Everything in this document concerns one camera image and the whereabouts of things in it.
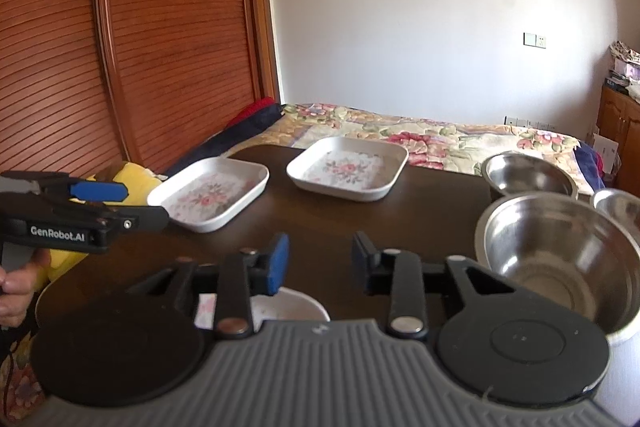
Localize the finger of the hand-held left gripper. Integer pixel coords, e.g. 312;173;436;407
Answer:
74;202;171;233
39;174;129;204

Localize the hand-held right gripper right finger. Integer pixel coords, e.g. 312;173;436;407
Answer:
351;231;517;341

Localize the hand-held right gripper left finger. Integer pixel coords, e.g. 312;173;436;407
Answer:
126;233;291;341

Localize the white floral square plate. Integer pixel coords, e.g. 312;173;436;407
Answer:
192;286;331;329
286;137;409;202
146;157;270;234

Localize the large stainless steel bowl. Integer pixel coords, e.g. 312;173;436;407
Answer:
475;193;640;349

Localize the person's left hand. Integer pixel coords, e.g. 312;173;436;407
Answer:
0;251;52;329

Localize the yellow cushion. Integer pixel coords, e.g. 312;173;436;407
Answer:
47;162;164;281

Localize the dark blue cloth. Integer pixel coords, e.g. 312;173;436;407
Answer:
164;104;284;176

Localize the wooden louvered wardrobe door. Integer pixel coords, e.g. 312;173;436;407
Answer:
92;0;273;176
0;0;127;178

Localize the floral bedspread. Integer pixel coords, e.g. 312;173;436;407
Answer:
222;103;597;188

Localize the red cloth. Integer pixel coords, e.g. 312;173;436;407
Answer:
224;96;279;128

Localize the floral cloth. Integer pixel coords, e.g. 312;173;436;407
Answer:
0;347;49;426

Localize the wooden wardrobe side panel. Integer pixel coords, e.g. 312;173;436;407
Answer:
244;0;281;106

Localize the navy blue blanket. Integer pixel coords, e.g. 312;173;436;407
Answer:
572;139;607;196

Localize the cardboard box with white paper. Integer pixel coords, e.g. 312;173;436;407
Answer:
593;131;621;178

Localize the wooden cabinet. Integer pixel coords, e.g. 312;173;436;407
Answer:
596;84;640;198

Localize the purple box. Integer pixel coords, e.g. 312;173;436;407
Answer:
613;59;640;81

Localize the row of wall sockets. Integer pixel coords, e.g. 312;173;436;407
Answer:
504;116;559;132

